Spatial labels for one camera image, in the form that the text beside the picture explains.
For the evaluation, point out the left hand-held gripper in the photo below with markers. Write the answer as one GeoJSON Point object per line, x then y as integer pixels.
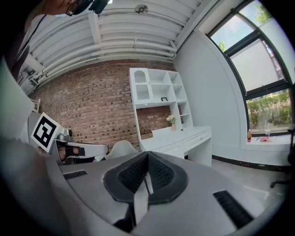
{"type": "Point", "coordinates": [45, 132]}

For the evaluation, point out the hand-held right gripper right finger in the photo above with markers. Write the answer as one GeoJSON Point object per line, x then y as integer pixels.
{"type": "Point", "coordinates": [198, 207]}

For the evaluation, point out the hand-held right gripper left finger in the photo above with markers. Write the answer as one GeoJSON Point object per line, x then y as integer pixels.
{"type": "Point", "coordinates": [92, 182]}

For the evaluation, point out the white desk drawer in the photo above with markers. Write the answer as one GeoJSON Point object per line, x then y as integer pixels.
{"type": "Point", "coordinates": [198, 139]}

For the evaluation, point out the white desk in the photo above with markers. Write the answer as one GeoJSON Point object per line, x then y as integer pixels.
{"type": "Point", "coordinates": [175, 140]}

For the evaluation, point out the white shell chair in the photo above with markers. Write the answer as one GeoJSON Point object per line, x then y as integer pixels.
{"type": "Point", "coordinates": [122, 148]}

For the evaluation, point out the white furniture piece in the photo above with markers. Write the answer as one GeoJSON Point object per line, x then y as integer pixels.
{"type": "Point", "coordinates": [36, 106]}

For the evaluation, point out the small pink vase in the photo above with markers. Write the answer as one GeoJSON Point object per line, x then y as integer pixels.
{"type": "Point", "coordinates": [173, 127]}

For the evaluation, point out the pale flower bouquet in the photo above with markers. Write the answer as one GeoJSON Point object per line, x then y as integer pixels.
{"type": "Point", "coordinates": [171, 119]}

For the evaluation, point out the white shelf hutch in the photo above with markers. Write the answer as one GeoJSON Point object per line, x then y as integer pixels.
{"type": "Point", "coordinates": [161, 92]}

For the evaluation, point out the bottle with orange drink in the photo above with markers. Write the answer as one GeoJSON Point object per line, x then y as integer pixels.
{"type": "Point", "coordinates": [249, 136]}

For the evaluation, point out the white window sill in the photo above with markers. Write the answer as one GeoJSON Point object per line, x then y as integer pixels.
{"type": "Point", "coordinates": [265, 145]}

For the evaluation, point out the pink flat object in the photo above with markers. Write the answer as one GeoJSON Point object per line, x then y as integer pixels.
{"type": "Point", "coordinates": [266, 139]}

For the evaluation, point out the person's white shirt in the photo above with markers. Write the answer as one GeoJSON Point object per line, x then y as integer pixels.
{"type": "Point", "coordinates": [11, 96]}

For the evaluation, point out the clear cup with straw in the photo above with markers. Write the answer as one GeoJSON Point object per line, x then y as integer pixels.
{"type": "Point", "coordinates": [267, 133]}

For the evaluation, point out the row of white ceiling pipes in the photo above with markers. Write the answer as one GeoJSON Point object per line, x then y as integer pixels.
{"type": "Point", "coordinates": [103, 46]}

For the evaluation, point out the black eyeglasses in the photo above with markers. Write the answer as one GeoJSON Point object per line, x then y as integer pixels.
{"type": "Point", "coordinates": [71, 10]}

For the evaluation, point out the round ceiling fixture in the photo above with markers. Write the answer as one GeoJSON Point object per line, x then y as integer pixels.
{"type": "Point", "coordinates": [141, 9]}

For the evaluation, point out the person's head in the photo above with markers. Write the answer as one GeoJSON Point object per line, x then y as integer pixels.
{"type": "Point", "coordinates": [62, 5]}

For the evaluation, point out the black framed window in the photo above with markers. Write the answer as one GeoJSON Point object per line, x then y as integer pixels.
{"type": "Point", "coordinates": [258, 66]}

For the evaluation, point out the small black picture frame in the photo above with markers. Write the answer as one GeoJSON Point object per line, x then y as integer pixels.
{"type": "Point", "coordinates": [164, 99]}

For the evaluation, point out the black head-mounted camera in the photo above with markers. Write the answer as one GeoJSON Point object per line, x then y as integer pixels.
{"type": "Point", "coordinates": [99, 5]}

